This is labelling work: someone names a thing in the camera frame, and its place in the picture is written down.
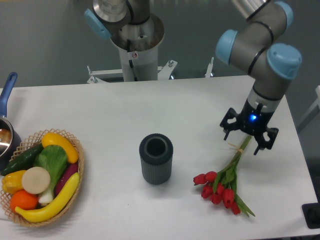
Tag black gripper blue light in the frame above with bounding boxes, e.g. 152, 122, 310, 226
220, 99, 279, 155

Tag red tulip bouquet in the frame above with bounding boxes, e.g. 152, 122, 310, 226
193, 135, 255, 217

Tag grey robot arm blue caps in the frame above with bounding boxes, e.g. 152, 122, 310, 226
84, 0, 302, 150

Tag dark grey ribbed vase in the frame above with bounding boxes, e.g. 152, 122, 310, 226
139, 133, 174, 185

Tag black device at table edge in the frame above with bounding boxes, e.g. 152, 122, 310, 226
301, 202, 320, 229

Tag purple eggplant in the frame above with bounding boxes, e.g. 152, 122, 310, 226
54, 162, 78, 196

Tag green bok choy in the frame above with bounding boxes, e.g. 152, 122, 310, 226
33, 145, 68, 206

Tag beige round disc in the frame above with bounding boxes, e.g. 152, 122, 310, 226
21, 166, 51, 195

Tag yellow banana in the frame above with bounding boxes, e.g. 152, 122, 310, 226
15, 172, 80, 223

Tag woven wicker basket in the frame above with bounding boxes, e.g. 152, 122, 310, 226
0, 129, 84, 227

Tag green cucumber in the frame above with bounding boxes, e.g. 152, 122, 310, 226
0, 144, 44, 176

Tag orange fruit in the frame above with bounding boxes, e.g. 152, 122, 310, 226
9, 190, 38, 212

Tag yellow bell pepper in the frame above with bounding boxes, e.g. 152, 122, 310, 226
1, 170, 26, 195

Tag white metal base frame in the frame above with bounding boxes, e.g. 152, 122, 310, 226
86, 57, 215, 84

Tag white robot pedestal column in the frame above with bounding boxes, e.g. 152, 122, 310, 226
111, 13, 165, 82

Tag blue handled saucepan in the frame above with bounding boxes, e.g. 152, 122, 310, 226
0, 72, 21, 171

